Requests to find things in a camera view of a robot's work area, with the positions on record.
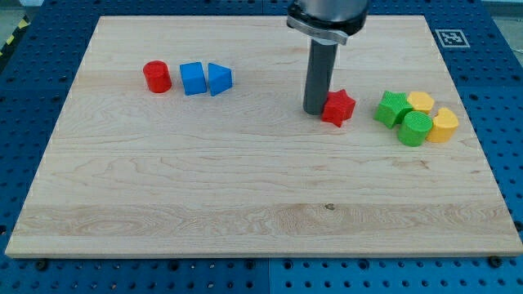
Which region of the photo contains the red cylinder block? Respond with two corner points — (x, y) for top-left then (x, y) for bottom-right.
(142, 60), (172, 93)

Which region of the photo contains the wooden board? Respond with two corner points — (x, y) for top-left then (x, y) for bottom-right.
(6, 16), (522, 259)

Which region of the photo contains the green cylinder block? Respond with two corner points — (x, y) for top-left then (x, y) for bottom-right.
(397, 111), (433, 147)

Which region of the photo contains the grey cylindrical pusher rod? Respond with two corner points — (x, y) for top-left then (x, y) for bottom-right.
(303, 39), (337, 115)

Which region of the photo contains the red star block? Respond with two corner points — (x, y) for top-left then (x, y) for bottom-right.
(321, 89), (356, 127)

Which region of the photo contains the yellow pentagon block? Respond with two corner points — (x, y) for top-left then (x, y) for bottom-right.
(407, 91), (435, 114)

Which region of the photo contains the blue cube block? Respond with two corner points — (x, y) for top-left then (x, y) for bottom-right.
(179, 62), (207, 96)

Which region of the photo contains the green star block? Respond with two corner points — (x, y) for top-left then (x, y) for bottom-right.
(373, 91), (413, 129)

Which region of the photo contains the white fiducial marker tag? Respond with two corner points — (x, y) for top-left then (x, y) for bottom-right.
(435, 29), (470, 48)

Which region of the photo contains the yellow heart block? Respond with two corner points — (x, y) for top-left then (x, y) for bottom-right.
(426, 108), (459, 143)

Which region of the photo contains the blue triangle block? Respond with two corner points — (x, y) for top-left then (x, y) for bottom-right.
(208, 63), (233, 96)

